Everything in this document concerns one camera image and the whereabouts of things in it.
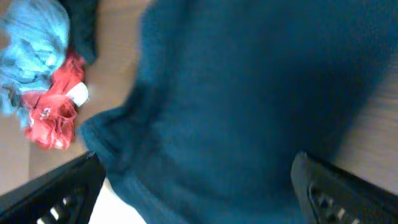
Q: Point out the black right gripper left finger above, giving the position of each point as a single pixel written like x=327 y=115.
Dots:
x=66 y=194

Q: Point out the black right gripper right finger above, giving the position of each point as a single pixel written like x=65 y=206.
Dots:
x=328 y=194

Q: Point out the navy blue shorts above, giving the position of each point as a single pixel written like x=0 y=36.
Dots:
x=226 y=94

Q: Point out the red printed t-shirt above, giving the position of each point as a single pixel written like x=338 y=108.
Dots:
x=52 y=113

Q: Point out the black garment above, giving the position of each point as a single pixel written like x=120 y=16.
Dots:
x=82 y=16

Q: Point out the grey t-shirt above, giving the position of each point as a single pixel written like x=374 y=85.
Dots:
x=38 y=32

